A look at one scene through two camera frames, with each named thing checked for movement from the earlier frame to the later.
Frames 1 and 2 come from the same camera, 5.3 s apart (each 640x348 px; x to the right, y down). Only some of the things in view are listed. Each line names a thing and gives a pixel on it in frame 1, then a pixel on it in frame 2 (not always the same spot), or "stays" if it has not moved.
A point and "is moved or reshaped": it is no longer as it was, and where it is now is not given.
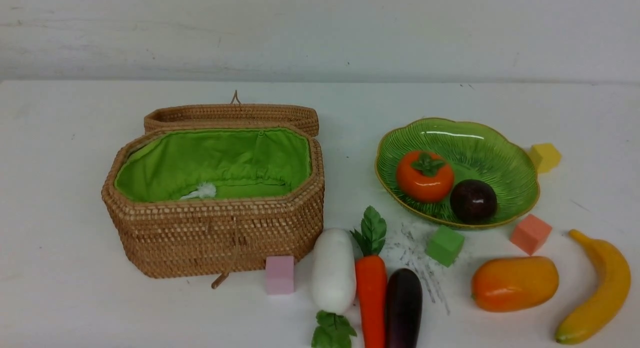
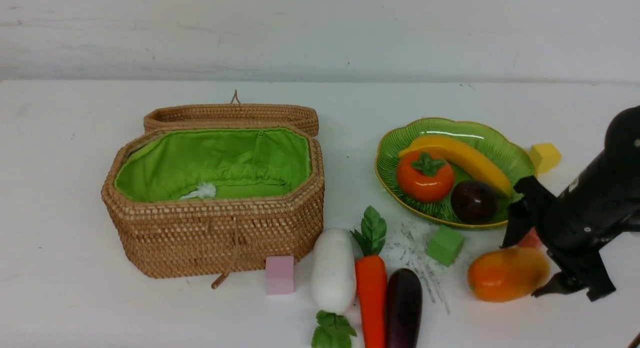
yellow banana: x=611 y=297 → x=439 y=142
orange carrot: x=371 y=279 stays
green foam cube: x=444 y=246 stays
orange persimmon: x=424 y=177 stays
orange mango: x=513 y=284 is moved or reshaped
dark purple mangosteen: x=473 y=201 stays
